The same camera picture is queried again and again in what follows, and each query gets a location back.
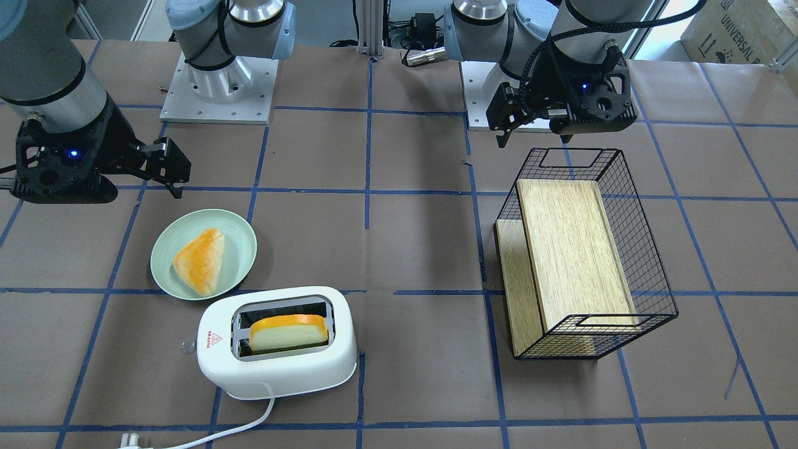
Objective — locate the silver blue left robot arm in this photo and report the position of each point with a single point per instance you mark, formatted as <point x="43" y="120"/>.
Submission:
<point x="516" y="34"/>

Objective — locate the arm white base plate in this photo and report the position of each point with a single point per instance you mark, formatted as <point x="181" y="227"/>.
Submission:
<point x="240" y="93"/>
<point x="481" y="82"/>

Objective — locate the cardboard box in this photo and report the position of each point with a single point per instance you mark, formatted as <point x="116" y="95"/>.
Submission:
<point x="740" y="32"/>

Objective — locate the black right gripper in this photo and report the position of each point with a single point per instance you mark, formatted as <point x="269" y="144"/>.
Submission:
<point x="113" y="138"/>

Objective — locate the black wire basket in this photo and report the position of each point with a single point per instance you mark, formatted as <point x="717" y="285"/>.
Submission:
<point x="641" y="262"/>

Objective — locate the white toaster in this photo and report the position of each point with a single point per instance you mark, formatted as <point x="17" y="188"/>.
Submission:
<point x="226" y="359"/>

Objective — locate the light wooden shelf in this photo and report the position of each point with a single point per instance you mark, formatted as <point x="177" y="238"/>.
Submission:
<point x="566" y="293"/>

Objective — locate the toast slice in toaster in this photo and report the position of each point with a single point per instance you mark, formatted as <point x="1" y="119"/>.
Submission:
<point x="288" y="332"/>

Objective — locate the triangular bread on plate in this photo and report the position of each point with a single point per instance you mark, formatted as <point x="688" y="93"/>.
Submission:
<point x="200" y="262"/>

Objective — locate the light green plate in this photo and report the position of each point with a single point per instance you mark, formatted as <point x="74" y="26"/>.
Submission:
<point x="238" y="259"/>

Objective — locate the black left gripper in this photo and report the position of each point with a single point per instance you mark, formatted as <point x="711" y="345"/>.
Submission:
<point x="557" y="78"/>

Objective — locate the black power adapter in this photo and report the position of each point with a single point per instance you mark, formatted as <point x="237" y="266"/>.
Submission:
<point x="423" y="31"/>

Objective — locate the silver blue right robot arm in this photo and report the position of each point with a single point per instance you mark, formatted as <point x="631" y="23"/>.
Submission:
<point x="44" y="73"/>

